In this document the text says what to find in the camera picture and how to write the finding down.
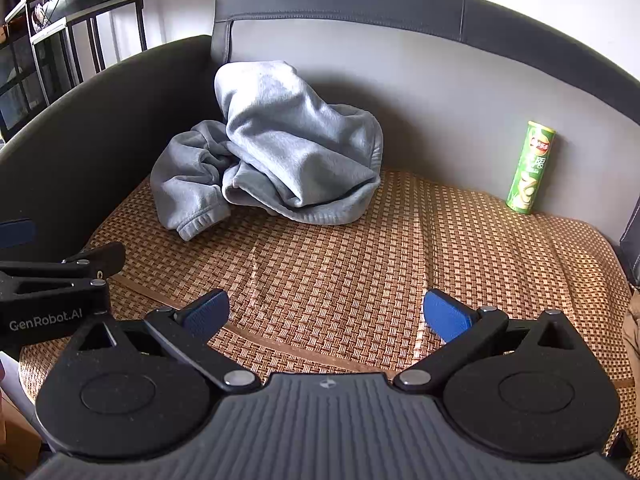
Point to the metal shelf rack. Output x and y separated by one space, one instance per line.
76 55

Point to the brown cardboard box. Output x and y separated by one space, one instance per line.
17 445

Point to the black and white sofa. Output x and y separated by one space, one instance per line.
450 85

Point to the woven rattan sofa mat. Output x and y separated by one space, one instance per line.
350 260
235 347

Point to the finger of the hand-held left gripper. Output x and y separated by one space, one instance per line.
15 232
50 270

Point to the brown cloth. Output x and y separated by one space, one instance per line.
632 335

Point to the green chip can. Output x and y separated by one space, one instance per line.
532 170

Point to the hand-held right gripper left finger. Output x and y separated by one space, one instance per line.
205 312

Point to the grey sweatshirt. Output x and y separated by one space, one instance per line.
300 150

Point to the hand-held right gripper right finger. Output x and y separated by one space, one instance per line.
445 312

